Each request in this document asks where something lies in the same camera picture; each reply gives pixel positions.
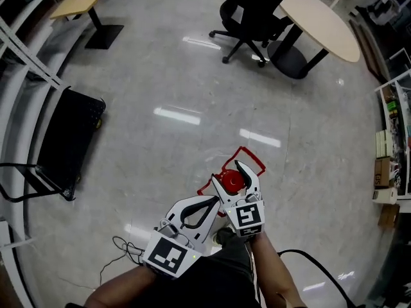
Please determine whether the person's right forearm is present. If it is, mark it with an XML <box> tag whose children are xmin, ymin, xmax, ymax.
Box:
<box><xmin>250</xmin><ymin>231</ymin><xmax>306</xmax><ymax>308</ymax></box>

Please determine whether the black platform trolley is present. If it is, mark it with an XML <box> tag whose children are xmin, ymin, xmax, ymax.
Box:
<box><xmin>0</xmin><ymin>87</ymin><xmax>107</xmax><ymax>203</ymax></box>

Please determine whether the thick black gripper cable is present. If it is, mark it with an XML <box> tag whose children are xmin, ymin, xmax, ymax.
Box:
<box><xmin>277</xmin><ymin>250</ymin><xmax>354</xmax><ymax>308</ymax></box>

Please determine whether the clear jar with red lid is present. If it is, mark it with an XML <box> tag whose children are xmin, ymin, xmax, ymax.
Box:
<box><xmin>196</xmin><ymin>145</ymin><xmax>267</xmax><ymax>218</ymax></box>

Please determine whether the round beige table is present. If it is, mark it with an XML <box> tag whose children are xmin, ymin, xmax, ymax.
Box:
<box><xmin>267</xmin><ymin>0</ymin><xmax>361</xmax><ymax>80</ymax></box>

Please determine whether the person's shoe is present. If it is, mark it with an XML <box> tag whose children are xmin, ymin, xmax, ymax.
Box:
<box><xmin>212</xmin><ymin>227</ymin><xmax>240</xmax><ymax>246</ymax></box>

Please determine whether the white rack with goods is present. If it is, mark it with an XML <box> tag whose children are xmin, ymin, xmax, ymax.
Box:
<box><xmin>374</xmin><ymin>48</ymin><xmax>411</xmax><ymax>205</ymax></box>

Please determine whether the thin black cable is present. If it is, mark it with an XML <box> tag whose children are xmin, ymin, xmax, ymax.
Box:
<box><xmin>99</xmin><ymin>235</ymin><xmax>145</xmax><ymax>285</ymax></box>

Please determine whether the black office chair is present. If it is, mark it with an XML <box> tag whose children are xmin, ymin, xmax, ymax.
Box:
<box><xmin>208</xmin><ymin>0</ymin><xmax>288</xmax><ymax>69</ymax></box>

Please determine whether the stack of pale boxes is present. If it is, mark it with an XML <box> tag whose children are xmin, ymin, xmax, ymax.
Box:
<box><xmin>374</xmin><ymin>130</ymin><xmax>394</xmax><ymax>158</ymax></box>

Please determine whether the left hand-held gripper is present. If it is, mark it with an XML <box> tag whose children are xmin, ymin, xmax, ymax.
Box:
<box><xmin>142</xmin><ymin>194</ymin><xmax>222</xmax><ymax>280</ymax></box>

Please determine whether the person's dark clothing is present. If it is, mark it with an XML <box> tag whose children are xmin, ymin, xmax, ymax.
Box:
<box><xmin>141</xmin><ymin>235</ymin><xmax>261</xmax><ymax>308</ymax></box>

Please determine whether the person's left forearm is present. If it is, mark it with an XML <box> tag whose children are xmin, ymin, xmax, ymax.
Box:
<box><xmin>83</xmin><ymin>266</ymin><xmax>158</xmax><ymax>308</ymax></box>

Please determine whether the white metal shelving rack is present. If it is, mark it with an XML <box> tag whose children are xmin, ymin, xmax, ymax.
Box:
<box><xmin>0</xmin><ymin>0</ymin><xmax>84</xmax><ymax>89</ymax></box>
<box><xmin>0</xmin><ymin>59</ymin><xmax>65</xmax><ymax>308</ymax></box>

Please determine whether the low wooden platform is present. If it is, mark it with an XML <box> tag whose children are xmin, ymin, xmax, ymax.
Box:
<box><xmin>348</xmin><ymin>17</ymin><xmax>391</xmax><ymax>83</ymax></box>

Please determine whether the flat brown cardboard box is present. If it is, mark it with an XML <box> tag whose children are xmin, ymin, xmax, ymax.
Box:
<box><xmin>378</xmin><ymin>203</ymin><xmax>401</xmax><ymax>227</ymax></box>

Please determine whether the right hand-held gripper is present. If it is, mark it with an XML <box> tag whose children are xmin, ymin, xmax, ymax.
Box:
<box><xmin>211</xmin><ymin>160</ymin><xmax>266</xmax><ymax>238</ymax></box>

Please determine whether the white carton box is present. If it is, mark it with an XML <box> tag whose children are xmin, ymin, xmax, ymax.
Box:
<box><xmin>372</xmin><ymin>187</ymin><xmax>399</xmax><ymax>205</ymax></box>

